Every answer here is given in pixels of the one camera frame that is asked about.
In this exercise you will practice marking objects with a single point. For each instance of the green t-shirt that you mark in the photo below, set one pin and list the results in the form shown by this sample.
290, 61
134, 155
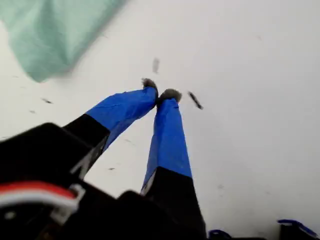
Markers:
45, 37

